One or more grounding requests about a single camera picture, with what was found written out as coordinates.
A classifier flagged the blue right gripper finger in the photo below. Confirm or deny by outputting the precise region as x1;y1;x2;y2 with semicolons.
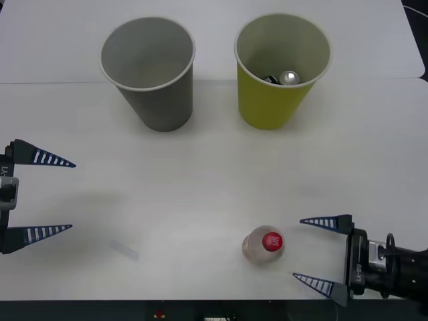
292;272;352;308
300;213;355;235

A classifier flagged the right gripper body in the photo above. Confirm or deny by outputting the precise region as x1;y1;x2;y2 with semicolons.
343;227;370;297

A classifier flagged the clear bottle with red cap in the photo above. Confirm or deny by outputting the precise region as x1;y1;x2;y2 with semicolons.
241;225;286;267

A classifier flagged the yellow-green plastic waste bin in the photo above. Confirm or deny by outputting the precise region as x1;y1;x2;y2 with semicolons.
233;12;332;130

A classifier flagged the grey plastic waste bin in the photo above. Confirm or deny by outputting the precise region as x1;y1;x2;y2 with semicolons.
99;16;196;133

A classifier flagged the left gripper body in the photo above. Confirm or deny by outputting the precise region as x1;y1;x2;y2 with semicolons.
0;142;17;237

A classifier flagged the silver drink can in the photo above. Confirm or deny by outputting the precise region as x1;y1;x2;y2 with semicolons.
279;70;300;86

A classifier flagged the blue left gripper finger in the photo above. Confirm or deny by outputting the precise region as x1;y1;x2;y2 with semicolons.
0;224;74;255
11;138;77;168

